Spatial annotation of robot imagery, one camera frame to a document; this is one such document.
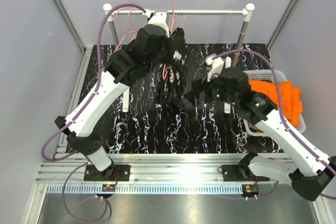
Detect white plastic basket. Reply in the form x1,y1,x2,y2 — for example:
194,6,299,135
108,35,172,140
241,69,307,137

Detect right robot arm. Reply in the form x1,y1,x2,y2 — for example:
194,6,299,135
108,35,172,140
185,67,335,201

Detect orange trousers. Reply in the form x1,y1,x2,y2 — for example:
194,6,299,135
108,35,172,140
249,80,303,127

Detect black and white trousers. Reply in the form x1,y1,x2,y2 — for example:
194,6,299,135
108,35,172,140
154,27,189,106

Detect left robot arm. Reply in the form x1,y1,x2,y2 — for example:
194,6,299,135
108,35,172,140
55,24,173,180

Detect white and silver clothes rack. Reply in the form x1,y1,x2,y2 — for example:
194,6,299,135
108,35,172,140
102,3,256,113

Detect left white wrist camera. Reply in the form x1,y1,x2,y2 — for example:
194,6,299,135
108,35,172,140
143,9,170,37

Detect aluminium mounting rail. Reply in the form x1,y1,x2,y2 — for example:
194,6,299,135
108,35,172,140
36,154,274,195

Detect pink wire hanger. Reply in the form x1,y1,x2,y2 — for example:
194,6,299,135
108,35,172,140
113,7,143,52
114,7,138,52
161,0,187,82

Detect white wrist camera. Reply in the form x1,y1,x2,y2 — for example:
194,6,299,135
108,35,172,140
143,9,170,37
205,54,225,82

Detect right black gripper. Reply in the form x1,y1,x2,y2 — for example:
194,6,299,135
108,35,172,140
184,68,238,108

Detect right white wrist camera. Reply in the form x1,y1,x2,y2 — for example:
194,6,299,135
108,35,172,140
205,54,225,82

